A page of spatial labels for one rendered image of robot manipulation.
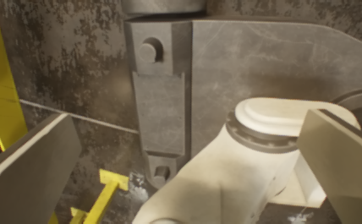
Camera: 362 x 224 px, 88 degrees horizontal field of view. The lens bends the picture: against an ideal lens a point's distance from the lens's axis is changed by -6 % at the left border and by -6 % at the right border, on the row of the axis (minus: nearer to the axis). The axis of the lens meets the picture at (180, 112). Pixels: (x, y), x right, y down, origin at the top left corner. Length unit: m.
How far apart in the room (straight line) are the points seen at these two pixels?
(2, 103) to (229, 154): 0.35
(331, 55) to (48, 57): 0.86
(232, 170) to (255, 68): 0.25
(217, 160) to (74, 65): 0.64
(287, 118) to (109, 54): 0.57
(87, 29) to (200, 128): 0.48
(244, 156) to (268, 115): 0.08
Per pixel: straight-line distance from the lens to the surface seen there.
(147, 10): 0.44
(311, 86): 0.52
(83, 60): 0.79
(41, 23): 0.86
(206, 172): 0.30
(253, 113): 0.36
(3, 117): 0.40
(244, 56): 0.46
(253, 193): 0.29
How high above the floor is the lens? 0.61
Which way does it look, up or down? 58 degrees down
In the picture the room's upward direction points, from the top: 160 degrees counter-clockwise
